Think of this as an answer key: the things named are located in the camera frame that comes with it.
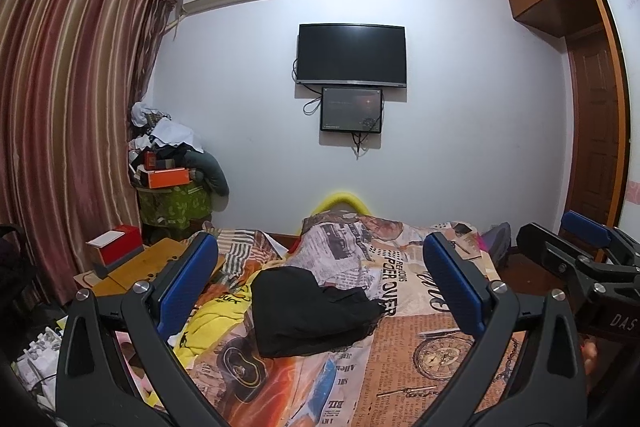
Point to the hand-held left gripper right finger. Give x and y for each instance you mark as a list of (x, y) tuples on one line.
[(450, 287)]

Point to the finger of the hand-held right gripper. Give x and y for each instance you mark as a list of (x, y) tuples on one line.
[(555, 247), (585, 227)]

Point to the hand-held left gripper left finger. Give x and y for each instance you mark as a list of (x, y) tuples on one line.
[(185, 287)]

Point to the black jacket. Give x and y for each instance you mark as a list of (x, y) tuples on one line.
[(300, 312)]

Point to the pile of clothes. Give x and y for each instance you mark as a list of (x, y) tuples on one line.
[(162, 134)]

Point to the person's right hand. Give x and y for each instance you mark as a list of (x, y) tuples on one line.
[(591, 357)]

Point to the wooden lap desk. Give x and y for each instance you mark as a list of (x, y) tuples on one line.
[(145, 264)]

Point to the yellow garment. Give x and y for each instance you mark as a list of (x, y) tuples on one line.
[(215, 322)]

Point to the grey bag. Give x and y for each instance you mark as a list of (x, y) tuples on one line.
[(497, 244)]

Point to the red box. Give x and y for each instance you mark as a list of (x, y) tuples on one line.
[(122, 247)]

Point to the green printed cloth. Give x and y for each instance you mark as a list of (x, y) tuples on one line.
[(175, 207)]

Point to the printed bed cover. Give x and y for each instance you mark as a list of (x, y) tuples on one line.
[(380, 357)]

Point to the orange box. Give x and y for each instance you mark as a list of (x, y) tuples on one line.
[(167, 178)]

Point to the grey pillow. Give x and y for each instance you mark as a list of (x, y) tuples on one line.
[(212, 172)]

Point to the yellow headboard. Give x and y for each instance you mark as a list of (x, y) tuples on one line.
[(340, 198)]

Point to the white wardrobe panel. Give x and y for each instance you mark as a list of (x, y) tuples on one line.
[(627, 82)]

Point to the white clutter pile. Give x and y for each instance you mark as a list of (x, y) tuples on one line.
[(37, 357)]

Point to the striped curtain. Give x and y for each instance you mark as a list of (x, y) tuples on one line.
[(65, 107)]

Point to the small wall monitor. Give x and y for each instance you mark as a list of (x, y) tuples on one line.
[(350, 109)]

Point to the black wall television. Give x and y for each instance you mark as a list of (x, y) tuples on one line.
[(350, 54)]

